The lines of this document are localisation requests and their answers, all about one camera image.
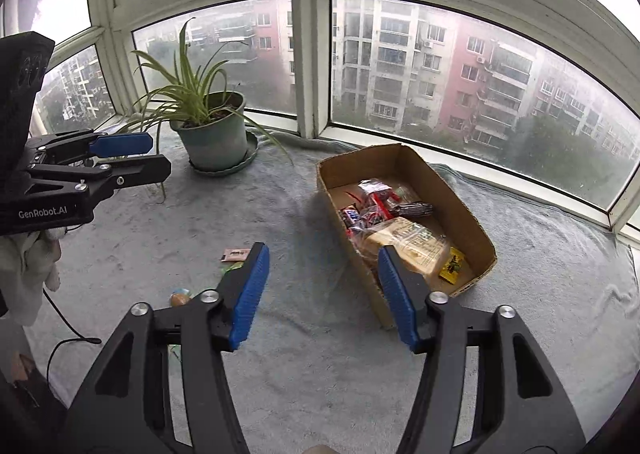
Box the bread loaf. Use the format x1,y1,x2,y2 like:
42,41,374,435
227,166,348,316
352,218,450,278

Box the yellow candy packet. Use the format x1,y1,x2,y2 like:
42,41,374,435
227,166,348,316
438,246,465,285

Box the round chocolate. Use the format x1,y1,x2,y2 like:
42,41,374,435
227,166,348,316
169,288,192,307

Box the snickers bar english label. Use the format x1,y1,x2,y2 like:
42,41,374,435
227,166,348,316
388,201,434,219

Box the red clear snack bag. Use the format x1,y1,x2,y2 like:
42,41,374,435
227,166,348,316
346,206,393,238
346,179,402,210

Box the snickers bar chinese label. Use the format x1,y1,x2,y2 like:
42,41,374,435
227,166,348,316
338,206,360,231

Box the white gloved left hand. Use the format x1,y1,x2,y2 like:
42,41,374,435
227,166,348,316
1,229,66,326

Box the green candy packet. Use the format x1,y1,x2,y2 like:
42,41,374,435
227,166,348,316
221,261,244,278

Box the pink candy packet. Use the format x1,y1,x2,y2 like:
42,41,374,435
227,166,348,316
220,248,250,263

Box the spider plant in green pot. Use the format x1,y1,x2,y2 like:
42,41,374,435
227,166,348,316
118,24,286,158

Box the grey blanket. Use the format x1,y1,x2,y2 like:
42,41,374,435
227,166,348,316
26,130,639,453

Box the brown cardboard box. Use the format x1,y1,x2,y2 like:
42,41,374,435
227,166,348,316
317,144,497,329

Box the green pot saucer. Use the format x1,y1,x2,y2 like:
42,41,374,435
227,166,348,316
188,130,258,177

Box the black cable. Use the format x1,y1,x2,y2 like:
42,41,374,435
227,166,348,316
41,285,104,385

